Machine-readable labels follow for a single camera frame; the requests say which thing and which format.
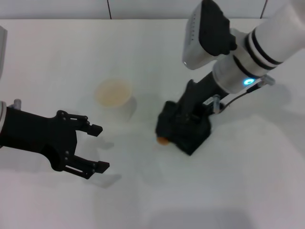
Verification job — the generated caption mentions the white paper cup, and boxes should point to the white paper cup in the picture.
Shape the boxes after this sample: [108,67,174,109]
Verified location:
[94,79,138,121]

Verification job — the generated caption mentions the brown water stain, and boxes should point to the brown water stain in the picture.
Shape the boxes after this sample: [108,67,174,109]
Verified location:
[156,136,170,146]

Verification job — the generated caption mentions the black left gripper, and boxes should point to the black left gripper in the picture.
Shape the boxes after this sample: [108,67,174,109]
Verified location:
[0,106,111,180]

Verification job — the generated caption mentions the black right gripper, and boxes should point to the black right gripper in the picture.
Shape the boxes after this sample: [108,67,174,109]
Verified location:
[175,71,229,120]

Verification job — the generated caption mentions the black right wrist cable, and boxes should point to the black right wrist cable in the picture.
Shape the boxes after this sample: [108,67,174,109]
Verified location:
[221,82,263,108]

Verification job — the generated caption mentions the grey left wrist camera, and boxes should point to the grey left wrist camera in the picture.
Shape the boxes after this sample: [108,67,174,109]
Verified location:
[0,25,8,80]

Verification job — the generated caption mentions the dark blue rag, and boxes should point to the dark blue rag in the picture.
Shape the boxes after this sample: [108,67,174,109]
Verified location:
[154,101,213,157]

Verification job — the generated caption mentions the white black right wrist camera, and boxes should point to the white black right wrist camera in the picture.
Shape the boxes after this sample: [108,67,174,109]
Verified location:
[182,0,238,70]

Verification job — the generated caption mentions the silver right wrist cable plug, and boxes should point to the silver right wrist cable plug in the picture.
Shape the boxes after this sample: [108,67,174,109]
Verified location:
[256,74,276,88]

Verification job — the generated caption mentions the silver right gripper cable plug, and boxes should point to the silver right gripper cable plug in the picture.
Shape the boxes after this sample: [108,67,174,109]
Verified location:
[202,94,224,114]

